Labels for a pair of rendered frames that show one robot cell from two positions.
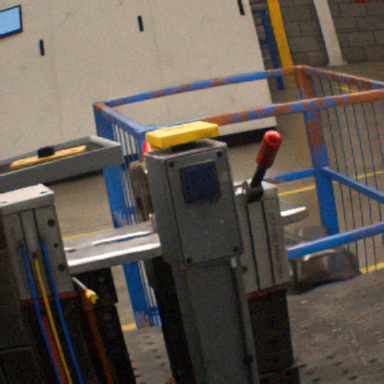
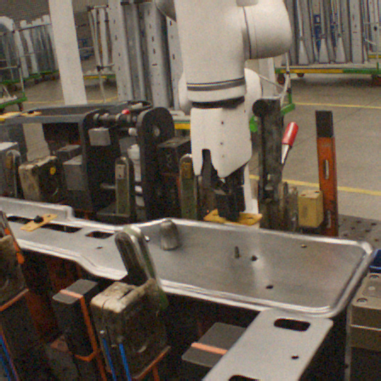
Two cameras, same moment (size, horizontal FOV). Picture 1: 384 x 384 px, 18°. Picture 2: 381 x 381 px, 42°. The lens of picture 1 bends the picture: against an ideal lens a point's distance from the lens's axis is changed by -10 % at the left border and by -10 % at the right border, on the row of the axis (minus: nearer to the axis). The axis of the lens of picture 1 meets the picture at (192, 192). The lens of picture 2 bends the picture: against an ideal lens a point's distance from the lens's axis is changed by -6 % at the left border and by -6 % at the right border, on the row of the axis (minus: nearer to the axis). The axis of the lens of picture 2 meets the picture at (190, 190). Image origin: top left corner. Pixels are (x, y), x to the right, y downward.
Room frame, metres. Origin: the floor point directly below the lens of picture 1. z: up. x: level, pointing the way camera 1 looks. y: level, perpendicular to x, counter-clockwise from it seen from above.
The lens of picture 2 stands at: (1.87, 1.54, 1.38)
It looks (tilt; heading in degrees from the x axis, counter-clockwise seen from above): 19 degrees down; 230
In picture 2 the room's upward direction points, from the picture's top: 8 degrees counter-clockwise
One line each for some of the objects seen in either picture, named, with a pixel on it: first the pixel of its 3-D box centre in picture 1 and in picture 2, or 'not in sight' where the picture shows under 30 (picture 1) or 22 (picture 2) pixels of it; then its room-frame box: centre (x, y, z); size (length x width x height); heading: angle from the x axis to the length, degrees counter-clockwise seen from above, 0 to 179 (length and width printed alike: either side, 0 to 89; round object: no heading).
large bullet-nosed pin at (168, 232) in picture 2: not in sight; (169, 236); (1.38, 0.89, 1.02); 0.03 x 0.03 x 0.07
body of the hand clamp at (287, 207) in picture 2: not in sight; (282, 275); (1.19, 0.97, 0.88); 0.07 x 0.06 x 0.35; 15
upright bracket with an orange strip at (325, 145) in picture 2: not in sight; (330, 249); (1.18, 1.07, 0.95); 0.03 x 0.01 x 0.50; 105
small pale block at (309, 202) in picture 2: not in sight; (313, 288); (1.21, 1.05, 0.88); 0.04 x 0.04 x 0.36; 15
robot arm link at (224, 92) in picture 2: not in sight; (218, 88); (1.35, 1.01, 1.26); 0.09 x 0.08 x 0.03; 15
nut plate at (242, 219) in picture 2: not in sight; (232, 214); (1.35, 1.01, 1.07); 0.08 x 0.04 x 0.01; 105
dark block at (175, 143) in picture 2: not in sight; (189, 234); (1.21, 0.72, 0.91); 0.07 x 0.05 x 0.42; 15
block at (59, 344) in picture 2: not in sight; (60, 283); (1.46, 0.56, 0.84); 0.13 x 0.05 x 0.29; 15
